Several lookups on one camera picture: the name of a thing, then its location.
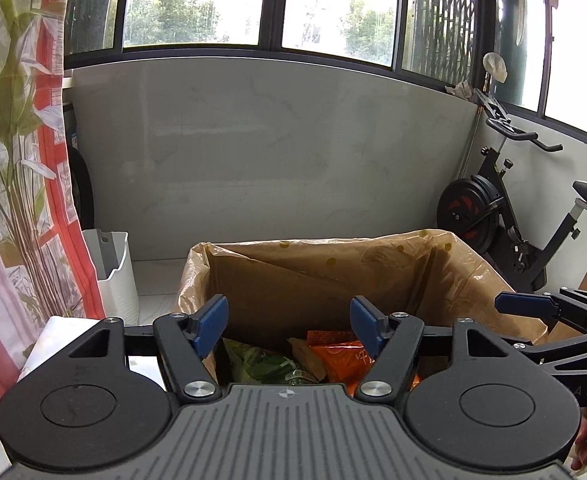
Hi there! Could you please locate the green snack packet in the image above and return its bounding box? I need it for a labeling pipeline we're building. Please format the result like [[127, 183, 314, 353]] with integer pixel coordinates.
[[222, 338, 320, 386]]

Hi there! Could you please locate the orange snack packet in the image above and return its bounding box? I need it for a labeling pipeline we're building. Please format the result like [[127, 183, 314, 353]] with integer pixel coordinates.
[[306, 329, 423, 397]]

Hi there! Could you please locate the pole with white cloth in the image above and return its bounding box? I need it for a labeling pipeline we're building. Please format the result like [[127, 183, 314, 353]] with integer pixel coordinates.
[[461, 51, 509, 183]]

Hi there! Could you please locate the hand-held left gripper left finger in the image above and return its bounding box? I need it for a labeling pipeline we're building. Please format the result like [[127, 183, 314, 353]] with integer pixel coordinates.
[[64, 294, 230, 404]]

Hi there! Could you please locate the crumpled cloth on sill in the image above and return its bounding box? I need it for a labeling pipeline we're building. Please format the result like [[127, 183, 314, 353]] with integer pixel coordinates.
[[445, 81, 485, 105]]

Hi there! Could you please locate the brown cardboard box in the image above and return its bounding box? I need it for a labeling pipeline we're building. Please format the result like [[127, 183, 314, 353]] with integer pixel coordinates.
[[206, 240, 549, 397]]

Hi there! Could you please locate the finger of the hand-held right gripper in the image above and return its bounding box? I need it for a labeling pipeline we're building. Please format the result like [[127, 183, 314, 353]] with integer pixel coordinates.
[[516, 332, 587, 378], [493, 287, 587, 333]]

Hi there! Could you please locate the white hanging strap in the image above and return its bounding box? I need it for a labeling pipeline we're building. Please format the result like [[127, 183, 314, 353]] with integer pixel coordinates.
[[515, 0, 560, 53]]

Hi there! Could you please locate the white plastic bin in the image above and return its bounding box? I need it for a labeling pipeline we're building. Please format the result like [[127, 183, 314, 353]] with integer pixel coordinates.
[[80, 229, 140, 326]]

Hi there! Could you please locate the beige snack packet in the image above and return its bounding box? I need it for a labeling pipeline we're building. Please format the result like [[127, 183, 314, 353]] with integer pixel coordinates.
[[286, 337, 335, 382]]

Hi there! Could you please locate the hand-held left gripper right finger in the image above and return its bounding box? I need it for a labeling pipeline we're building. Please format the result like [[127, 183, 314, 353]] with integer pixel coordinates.
[[348, 296, 520, 406]]

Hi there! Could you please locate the black exercise bike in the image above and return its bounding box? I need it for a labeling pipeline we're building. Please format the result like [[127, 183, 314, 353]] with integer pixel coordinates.
[[436, 91, 587, 295]]

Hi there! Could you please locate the red floral curtain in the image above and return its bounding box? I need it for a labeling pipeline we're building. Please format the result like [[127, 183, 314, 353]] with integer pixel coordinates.
[[0, 0, 106, 466]]

